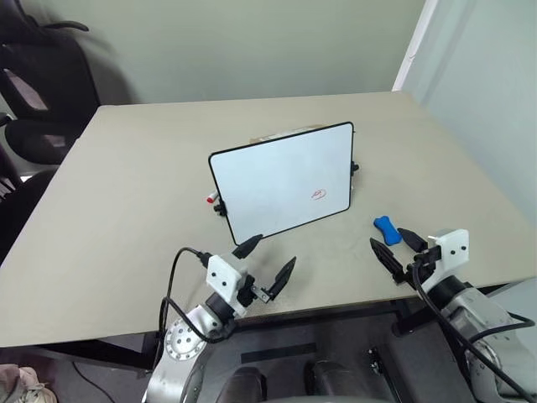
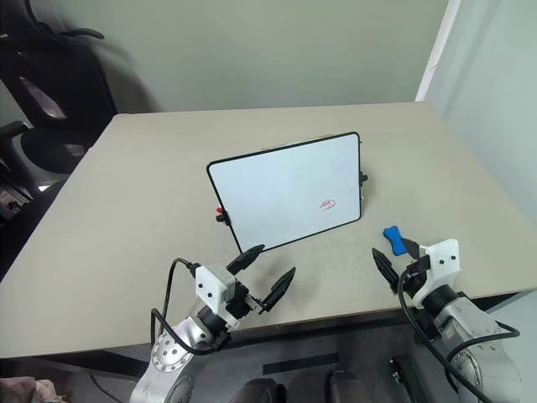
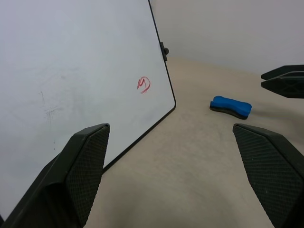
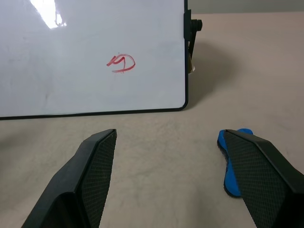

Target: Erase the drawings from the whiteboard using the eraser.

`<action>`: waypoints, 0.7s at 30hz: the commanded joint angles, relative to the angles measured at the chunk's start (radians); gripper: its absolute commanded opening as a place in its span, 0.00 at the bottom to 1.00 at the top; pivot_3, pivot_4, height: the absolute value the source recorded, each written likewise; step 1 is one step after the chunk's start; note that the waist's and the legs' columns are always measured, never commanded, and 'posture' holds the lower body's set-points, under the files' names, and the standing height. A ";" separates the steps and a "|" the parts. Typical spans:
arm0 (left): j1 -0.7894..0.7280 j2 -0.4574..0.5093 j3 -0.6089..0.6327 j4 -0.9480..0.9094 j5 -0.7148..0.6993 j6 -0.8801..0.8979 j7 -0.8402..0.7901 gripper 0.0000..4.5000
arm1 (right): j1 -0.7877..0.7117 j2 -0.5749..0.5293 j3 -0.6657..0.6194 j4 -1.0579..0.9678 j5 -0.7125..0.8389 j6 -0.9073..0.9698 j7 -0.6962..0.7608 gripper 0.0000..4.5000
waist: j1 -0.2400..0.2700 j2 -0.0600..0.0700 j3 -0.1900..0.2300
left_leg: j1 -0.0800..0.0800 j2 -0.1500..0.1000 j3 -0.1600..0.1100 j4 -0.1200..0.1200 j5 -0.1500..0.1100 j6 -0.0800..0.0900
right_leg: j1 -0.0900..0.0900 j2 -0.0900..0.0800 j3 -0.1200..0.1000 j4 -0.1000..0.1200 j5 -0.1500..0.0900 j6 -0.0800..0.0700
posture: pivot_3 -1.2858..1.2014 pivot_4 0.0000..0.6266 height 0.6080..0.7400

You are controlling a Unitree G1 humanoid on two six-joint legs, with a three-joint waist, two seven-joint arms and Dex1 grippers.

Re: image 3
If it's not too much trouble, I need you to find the blue whiteboard eraser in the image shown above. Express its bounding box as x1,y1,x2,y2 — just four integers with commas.
209,95,253,121

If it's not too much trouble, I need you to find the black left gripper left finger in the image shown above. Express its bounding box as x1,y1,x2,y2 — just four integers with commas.
0,123,111,228

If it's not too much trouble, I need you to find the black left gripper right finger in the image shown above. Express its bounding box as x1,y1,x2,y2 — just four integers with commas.
232,123,304,228

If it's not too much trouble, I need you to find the white whiteboard with black frame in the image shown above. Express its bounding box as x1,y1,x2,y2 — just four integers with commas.
0,0,177,221

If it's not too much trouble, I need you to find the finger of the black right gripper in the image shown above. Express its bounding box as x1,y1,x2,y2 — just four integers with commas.
260,71,304,99
260,65,304,81

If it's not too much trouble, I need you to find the black whiteboard hinge knob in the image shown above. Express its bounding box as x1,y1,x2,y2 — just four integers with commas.
159,41,170,63

